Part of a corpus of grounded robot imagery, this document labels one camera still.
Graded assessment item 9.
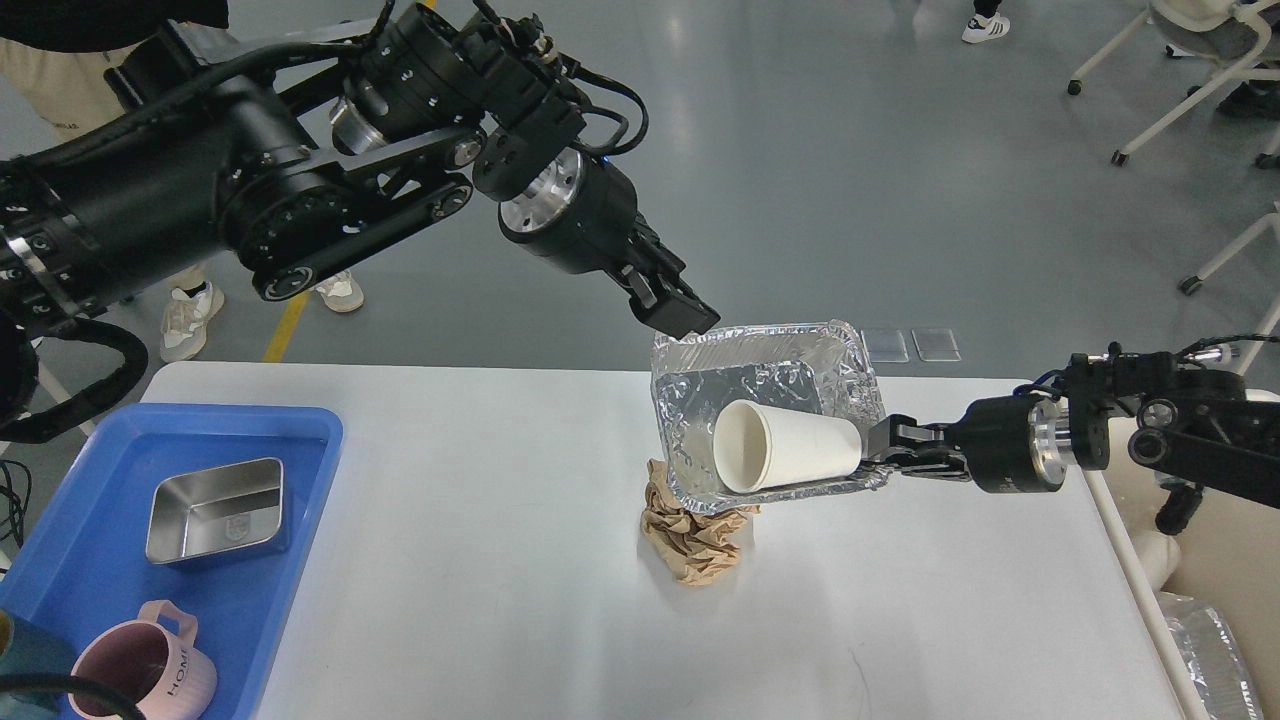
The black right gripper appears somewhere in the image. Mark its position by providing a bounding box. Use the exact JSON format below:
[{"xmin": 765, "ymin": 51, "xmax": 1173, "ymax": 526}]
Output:
[{"xmin": 864, "ymin": 396, "xmax": 1068, "ymax": 495}]

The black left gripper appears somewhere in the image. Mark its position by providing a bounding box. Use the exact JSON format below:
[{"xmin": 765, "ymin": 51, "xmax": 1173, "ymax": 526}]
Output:
[{"xmin": 499, "ymin": 150, "xmax": 721, "ymax": 340}]

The aluminium foil tray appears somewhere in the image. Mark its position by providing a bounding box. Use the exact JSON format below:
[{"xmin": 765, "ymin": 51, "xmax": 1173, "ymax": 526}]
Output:
[{"xmin": 650, "ymin": 320, "xmax": 890, "ymax": 516}]

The cream paper cup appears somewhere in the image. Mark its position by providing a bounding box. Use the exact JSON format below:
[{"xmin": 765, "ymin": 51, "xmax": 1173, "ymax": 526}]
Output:
[{"xmin": 712, "ymin": 398, "xmax": 864, "ymax": 495}]

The metal rectangular tin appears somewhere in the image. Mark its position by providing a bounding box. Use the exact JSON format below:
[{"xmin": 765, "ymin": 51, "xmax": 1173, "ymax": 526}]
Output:
[{"xmin": 145, "ymin": 457, "xmax": 291, "ymax": 571}]

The pink mug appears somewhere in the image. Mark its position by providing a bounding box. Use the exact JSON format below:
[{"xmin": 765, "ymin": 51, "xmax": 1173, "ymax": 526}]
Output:
[{"xmin": 72, "ymin": 600, "xmax": 218, "ymax": 719}]

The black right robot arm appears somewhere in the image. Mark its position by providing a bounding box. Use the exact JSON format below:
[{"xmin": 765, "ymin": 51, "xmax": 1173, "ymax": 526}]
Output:
[{"xmin": 863, "ymin": 334, "xmax": 1279, "ymax": 536}]

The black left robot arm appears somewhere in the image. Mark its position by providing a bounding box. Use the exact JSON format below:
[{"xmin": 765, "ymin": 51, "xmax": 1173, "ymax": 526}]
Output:
[{"xmin": 3, "ymin": 1, "xmax": 719, "ymax": 443}]

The clear floor plate right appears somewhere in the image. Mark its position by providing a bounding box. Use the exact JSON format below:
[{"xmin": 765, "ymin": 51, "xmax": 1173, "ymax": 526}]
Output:
[{"xmin": 911, "ymin": 328, "xmax": 963, "ymax": 363}]

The clear floor plate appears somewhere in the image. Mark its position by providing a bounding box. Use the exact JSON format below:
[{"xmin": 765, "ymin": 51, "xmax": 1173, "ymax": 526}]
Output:
[
  {"xmin": 911, "ymin": 328, "xmax": 963, "ymax": 363},
  {"xmin": 860, "ymin": 328, "xmax": 911, "ymax": 364}
]

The clear floor plate left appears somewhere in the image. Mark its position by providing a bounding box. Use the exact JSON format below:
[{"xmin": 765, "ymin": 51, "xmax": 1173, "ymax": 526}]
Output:
[{"xmin": 860, "ymin": 328, "xmax": 911, "ymax": 364}]

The crumpled brown paper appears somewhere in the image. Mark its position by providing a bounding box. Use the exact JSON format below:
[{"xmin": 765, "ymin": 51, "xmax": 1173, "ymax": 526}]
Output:
[{"xmin": 640, "ymin": 457, "xmax": 760, "ymax": 587}]

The cream plastic bin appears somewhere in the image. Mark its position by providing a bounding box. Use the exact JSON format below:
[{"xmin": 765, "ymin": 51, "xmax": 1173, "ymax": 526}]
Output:
[{"xmin": 1102, "ymin": 416, "xmax": 1279, "ymax": 719}]

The foil tray inside bin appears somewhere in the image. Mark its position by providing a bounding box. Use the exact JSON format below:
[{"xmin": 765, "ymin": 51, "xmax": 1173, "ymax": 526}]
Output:
[{"xmin": 1157, "ymin": 592, "xmax": 1265, "ymax": 719}]

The person in black trousers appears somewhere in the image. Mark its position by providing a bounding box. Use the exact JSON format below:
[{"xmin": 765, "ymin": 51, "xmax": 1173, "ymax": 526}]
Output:
[{"xmin": 961, "ymin": 0, "xmax": 1011, "ymax": 45}]

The white office chair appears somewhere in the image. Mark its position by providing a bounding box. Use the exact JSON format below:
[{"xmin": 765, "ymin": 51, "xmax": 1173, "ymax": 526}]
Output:
[{"xmin": 1066, "ymin": 0, "xmax": 1280, "ymax": 170}]

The person in beige trousers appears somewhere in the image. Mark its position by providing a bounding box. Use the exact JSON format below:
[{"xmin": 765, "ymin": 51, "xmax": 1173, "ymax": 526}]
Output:
[{"xmin": 0, "ymin": 20, "xmax": 366, "ymax": 363}]

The blue plastic tray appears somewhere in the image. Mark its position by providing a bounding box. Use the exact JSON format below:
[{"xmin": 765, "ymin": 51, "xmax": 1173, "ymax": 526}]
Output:
[{"xmin": 3, "ymin": 404, "xmax": 343, "ymax": 719}]

